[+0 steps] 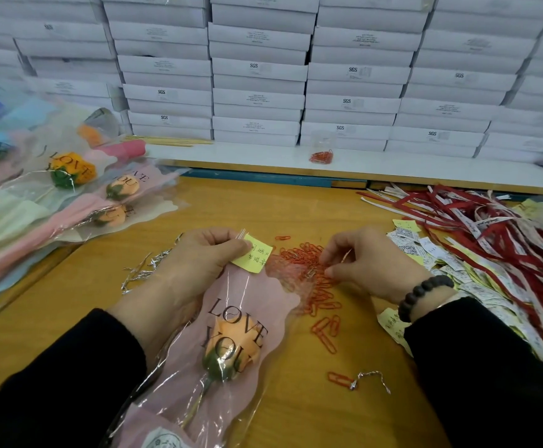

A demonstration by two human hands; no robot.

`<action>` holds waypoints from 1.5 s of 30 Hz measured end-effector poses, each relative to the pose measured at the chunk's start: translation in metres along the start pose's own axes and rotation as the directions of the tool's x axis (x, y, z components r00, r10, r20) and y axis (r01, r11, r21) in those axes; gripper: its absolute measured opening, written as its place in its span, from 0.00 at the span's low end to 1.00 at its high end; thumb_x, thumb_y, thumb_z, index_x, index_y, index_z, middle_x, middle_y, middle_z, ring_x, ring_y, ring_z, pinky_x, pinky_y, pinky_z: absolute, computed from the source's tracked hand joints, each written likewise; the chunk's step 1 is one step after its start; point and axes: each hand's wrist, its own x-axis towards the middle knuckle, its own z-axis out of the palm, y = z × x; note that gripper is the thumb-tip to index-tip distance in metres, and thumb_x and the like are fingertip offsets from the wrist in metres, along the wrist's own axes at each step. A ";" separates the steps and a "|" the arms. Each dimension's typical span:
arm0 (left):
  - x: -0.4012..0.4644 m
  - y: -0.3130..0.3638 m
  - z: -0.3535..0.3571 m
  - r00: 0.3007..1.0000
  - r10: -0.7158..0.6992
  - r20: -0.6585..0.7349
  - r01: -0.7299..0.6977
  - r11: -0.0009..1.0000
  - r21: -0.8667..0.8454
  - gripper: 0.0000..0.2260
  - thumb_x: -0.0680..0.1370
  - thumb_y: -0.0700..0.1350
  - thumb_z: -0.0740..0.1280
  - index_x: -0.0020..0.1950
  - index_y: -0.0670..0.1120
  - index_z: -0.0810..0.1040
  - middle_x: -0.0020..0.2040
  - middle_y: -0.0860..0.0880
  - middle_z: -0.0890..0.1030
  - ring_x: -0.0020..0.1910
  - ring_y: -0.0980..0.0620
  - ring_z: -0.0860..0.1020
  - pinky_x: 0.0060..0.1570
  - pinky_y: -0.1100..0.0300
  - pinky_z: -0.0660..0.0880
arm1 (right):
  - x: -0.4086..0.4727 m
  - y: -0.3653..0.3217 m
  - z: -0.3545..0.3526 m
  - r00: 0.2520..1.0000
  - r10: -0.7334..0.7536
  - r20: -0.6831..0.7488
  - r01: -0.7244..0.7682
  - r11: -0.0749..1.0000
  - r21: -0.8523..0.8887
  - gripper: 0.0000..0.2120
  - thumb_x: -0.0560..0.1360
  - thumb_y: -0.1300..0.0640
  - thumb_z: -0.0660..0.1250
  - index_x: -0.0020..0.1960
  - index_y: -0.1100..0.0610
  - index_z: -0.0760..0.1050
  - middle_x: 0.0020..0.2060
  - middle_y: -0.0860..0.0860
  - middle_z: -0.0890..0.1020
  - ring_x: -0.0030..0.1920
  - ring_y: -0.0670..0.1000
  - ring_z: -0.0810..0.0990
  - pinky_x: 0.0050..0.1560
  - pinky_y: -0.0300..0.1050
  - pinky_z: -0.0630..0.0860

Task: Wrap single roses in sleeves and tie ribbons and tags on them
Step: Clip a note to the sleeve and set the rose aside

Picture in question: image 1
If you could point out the person's left hand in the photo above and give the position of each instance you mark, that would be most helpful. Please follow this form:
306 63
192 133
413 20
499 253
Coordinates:
183 280

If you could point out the person's right hand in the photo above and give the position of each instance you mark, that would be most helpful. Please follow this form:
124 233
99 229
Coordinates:
374 266

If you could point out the yellow sticky note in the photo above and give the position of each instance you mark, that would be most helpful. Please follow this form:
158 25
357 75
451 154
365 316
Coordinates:
253 254

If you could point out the pink orange flower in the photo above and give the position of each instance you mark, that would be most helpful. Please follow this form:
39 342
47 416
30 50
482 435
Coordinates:
225 359

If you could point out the pile of yellow white tags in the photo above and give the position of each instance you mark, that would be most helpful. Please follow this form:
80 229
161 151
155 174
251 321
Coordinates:
477 284

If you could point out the pile of red ribbons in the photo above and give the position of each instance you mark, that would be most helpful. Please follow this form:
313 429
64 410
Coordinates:
505 238

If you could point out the pile of flowers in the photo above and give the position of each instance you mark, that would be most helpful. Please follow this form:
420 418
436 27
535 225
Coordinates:
29 219

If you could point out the person's right forearm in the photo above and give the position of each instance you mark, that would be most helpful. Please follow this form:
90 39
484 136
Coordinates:
491 378

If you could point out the person's left forearm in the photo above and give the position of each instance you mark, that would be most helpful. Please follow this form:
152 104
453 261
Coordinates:
57 387

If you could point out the pile of silver twist ties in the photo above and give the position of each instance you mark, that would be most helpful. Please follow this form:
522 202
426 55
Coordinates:
145 270

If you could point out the pile of orange paper clips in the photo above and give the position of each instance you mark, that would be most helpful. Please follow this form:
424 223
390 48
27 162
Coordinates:
309 266

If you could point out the long white board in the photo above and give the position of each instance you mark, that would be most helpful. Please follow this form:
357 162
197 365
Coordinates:
421 165

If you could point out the small bag of red clips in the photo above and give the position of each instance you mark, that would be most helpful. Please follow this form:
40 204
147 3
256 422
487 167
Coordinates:
321 156

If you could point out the wooden sticks bundle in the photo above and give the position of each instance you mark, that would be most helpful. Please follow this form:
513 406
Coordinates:
178 142

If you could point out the wall of stacked white boxes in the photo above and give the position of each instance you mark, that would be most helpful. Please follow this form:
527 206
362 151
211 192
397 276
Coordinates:
253 65

